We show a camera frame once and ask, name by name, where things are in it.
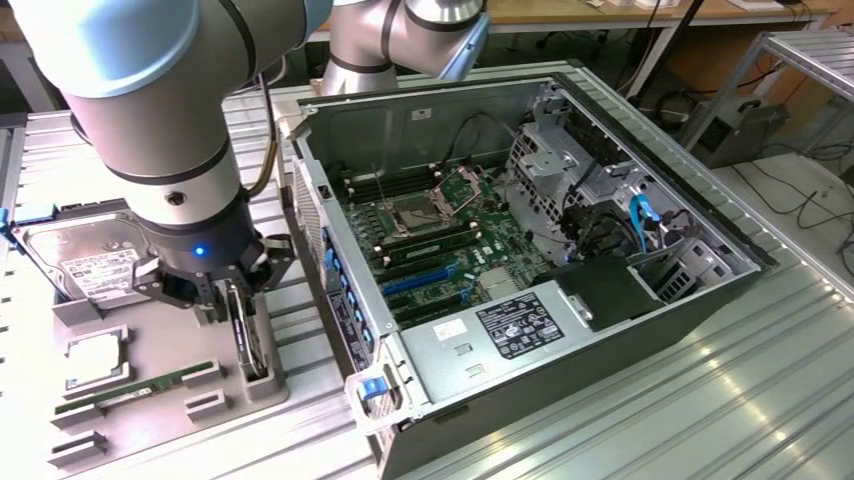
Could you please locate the grey parts rack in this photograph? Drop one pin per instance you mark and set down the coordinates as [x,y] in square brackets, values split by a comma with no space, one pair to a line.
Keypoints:
[167,400]

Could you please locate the grey power supply unit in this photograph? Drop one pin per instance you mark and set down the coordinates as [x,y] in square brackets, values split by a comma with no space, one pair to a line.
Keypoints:
[494,345]

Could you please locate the metal disk bay cage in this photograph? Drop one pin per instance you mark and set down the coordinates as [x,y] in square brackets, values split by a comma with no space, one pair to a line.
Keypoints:
[543,160]

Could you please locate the metal socket cover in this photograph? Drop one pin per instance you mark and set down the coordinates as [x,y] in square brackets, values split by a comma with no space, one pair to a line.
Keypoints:
[460,184]

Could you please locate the thin metal locking lever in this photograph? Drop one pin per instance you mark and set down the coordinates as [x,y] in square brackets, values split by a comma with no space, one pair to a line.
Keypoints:
[381,190]

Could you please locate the silver chipset heatsink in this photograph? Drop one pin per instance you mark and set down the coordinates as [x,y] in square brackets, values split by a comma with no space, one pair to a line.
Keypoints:
[502,282]

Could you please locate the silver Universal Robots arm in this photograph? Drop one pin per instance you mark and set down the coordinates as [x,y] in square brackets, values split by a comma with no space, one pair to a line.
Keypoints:
[153,125]

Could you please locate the wooden desk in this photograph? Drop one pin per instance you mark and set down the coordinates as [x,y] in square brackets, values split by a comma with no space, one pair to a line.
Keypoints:
[667,15]

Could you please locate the blue case latch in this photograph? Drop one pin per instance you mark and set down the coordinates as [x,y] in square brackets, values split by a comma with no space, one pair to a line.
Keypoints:
[375,389]

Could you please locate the black open PC case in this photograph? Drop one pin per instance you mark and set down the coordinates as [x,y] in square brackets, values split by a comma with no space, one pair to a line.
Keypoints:
[600,350]

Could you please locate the CPU socket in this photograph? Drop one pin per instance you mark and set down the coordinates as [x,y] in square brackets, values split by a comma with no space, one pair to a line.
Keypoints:
[415,214]

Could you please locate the black expansion slot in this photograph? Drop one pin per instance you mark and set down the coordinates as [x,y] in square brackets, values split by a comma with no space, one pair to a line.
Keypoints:
[429,305]

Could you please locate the silver CPU chip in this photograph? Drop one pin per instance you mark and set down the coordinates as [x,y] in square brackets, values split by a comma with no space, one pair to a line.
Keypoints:
[96,361]

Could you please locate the silver hard disk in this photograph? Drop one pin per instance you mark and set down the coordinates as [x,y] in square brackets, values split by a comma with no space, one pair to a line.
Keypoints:
[80,255]

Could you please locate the blue expansion slot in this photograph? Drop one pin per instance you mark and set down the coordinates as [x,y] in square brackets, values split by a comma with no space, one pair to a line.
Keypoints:
[419,281]

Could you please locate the green RAM stick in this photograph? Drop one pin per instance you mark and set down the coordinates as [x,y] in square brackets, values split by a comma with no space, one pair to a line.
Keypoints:
[133,390]

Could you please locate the metal slat table frame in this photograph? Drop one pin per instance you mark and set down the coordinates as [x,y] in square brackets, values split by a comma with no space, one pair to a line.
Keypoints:
[800,60]

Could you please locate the green motherboard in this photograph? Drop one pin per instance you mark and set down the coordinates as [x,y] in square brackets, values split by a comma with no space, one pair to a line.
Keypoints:
[480,235]

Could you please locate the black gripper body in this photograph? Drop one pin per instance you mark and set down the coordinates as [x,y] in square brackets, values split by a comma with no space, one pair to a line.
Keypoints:
[200,252]

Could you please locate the black RAM slots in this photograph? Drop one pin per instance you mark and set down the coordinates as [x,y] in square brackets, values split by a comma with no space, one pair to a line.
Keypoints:
[389,185]

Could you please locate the black box on floor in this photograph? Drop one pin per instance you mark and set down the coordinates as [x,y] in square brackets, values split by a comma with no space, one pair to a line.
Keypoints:
[736,130]

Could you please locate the blue disk bracket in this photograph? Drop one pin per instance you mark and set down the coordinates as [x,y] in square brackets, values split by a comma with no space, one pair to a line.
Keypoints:
[36,214]

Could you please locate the installed black RAM stick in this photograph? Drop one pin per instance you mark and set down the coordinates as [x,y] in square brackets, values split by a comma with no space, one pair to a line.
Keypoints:
[429,245]

